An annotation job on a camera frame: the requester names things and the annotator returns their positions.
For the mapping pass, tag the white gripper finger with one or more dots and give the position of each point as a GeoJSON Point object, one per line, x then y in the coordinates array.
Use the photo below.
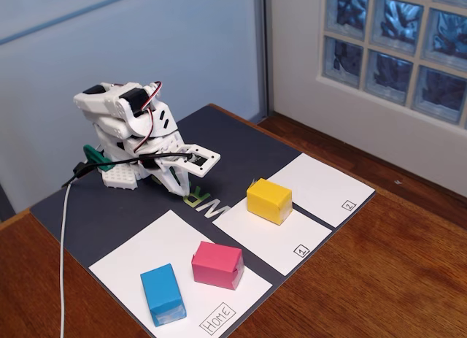
{"type": "Point", "coordinates": [184, 179]}
{"type": "Point", "coordinates": [166, 179]}

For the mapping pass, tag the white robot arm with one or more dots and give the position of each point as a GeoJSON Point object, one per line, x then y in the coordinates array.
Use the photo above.
{"type": "Point", "coordinates": [102, 100]}

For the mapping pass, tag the white paper marked home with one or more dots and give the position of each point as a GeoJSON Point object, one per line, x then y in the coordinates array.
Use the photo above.
{"type": "Point", "coordinates": [146, 250]}

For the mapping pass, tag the pink paper box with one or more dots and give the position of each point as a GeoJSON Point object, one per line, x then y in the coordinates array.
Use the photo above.
{"type": "Point", "coordinates": [215, 261]}

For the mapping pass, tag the blue paper box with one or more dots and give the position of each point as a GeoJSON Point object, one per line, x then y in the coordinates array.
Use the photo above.
{"type": "Point", "coordinates": [160, 290]}

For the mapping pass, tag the dark grey printed mat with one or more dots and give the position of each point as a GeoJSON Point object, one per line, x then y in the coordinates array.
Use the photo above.
{"type": "Point", "coordinates": [109, 214]}

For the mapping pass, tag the green table clamp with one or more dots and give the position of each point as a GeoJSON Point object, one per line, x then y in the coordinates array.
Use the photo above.
{"type": "Point", "coordinates": [95, 155]}

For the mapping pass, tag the white paper marked one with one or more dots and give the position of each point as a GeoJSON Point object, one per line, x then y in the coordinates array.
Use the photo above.
{"type": "Point", "coordinates": [262, 239]}

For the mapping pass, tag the white paper marked two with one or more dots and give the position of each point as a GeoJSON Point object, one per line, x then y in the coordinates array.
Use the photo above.
{"type": "Point", "coordinates": [321, 188]}

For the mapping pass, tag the glass block window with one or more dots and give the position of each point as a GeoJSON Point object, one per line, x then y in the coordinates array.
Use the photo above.
{"type": "Point", "coordinates": [390, 71]}

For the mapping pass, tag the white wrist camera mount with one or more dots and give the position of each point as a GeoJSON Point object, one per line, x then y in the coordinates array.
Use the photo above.
{"type": "Point", "coordinates": [209, 166]}

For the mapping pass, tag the white perforated base plate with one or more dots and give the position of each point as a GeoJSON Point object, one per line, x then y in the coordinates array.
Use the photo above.
{"type": "Point", "coordinates": [116, 177]}

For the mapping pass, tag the grey partition frame post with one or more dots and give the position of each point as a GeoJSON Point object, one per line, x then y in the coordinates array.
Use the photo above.
{"type": "Point", "coordinates": [263, 53]}

